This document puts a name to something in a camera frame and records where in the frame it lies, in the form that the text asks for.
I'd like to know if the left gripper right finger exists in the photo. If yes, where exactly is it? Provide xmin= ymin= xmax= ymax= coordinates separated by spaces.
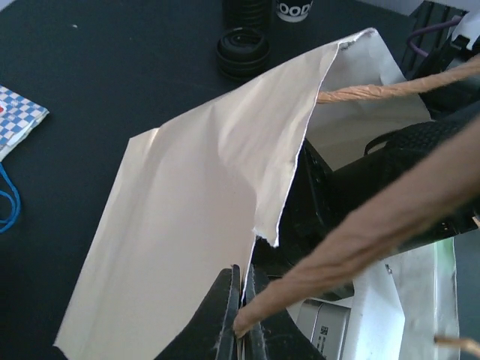
xmin=245 ymin=265 xmax=326 ymax=360

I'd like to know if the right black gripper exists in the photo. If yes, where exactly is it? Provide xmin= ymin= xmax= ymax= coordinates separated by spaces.
xmin=254 ymin=118 xmax=471 ymax=292

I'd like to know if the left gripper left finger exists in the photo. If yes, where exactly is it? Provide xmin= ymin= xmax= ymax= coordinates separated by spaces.
xmin=157 ymin=265 xmax=240 ymax=360

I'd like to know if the cream paper bag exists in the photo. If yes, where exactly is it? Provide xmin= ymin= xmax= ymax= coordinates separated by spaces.
xmin=55 ymin=28 xmax=479 ymax=359

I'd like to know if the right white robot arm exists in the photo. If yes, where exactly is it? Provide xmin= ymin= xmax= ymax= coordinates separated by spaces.
xmin=253 ymin=34 xmax=479 ymax=279

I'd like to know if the single black lid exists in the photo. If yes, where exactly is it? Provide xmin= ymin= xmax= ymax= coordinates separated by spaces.
xmin=216 ymin=27 xmax=271 ymax=82

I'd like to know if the right white cup stack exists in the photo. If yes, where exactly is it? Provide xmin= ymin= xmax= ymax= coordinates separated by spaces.
xmin=276 ymin=0 xmax=314 ymax=23

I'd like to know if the blue checkered bakery bag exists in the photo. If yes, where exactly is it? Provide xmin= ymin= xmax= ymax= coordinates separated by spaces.
xmin=1 ymin=85 xmax=50 ymax=233

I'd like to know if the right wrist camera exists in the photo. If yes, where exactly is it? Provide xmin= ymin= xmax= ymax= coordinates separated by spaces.
xmin=287 ymin=296 xmax=353 ymax=360

